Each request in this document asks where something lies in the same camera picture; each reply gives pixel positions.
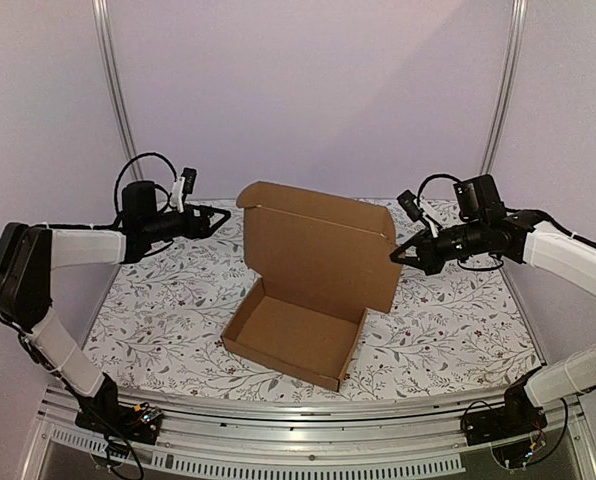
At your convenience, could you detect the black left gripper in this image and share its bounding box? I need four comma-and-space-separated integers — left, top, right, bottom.
143, 203, 230, 243

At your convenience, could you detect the brown cardboard box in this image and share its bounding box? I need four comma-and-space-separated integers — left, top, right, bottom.
221, 181, 401, 391

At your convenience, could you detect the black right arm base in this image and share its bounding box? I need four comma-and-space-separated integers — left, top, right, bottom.
460, 368, 547, 469

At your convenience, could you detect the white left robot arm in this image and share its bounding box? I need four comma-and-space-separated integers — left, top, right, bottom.
0, 177, 231, 434

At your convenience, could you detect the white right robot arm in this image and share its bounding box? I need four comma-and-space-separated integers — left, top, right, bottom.
390, 174, 596, 436

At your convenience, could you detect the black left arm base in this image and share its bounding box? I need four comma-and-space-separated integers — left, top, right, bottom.
69, 374, 163, 445

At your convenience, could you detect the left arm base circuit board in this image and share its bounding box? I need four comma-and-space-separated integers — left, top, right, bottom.
128, 402, 163, 426

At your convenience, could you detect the floral patterned table mat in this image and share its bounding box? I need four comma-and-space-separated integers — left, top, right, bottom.
84, 200, 543, 403

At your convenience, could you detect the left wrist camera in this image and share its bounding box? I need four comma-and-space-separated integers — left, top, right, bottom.
169, 167, 197, 213

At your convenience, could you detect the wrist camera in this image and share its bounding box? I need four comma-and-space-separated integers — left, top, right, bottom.
169, 167, 197, 213
397, 190, 443, 238

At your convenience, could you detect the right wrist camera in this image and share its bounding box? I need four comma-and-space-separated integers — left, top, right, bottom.
397, 190, 443, 238

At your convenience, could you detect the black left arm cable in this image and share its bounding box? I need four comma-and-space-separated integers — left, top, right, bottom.
112, 152, 179, 226

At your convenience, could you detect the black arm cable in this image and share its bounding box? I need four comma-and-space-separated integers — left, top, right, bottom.
415, 173, 596, 259
112, 152, 179, 226

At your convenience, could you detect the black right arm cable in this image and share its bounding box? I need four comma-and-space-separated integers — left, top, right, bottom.
415, 173, 596, 259

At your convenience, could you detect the aluminium front table rail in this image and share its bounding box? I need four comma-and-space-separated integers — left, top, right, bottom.
20, 384, 596, 480

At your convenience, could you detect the left aluminium corner post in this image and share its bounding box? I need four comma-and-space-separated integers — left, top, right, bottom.
91, 0, 137, 161

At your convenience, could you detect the aluminium corner post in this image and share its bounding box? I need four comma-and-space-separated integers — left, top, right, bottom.
91, 0, 137, 161
480, 0, 528, 174

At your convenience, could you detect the right aluminium corner post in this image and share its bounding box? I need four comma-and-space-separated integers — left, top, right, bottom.
480, 0, 528, 174

